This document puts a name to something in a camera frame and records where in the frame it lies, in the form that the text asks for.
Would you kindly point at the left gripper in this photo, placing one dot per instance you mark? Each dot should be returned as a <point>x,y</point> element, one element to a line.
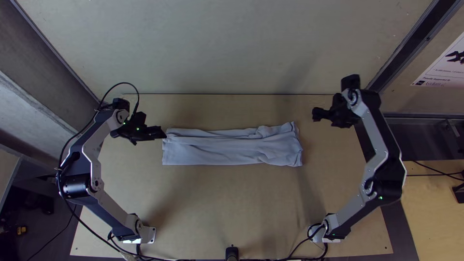
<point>136,132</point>

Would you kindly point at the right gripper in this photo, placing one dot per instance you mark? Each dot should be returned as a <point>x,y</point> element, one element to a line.
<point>342,110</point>

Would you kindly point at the pale grey t-shirt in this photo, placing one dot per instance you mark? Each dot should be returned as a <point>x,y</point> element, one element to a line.
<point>232,148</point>

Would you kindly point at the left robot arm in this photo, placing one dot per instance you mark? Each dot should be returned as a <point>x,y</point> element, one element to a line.
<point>90,145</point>

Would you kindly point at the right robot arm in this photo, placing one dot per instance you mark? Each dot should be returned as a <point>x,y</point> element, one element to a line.
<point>377,145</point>

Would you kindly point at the white printed poster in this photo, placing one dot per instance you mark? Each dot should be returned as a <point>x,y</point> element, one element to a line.
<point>444,63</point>

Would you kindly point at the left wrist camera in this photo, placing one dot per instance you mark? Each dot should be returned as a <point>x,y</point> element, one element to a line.
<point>139,117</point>

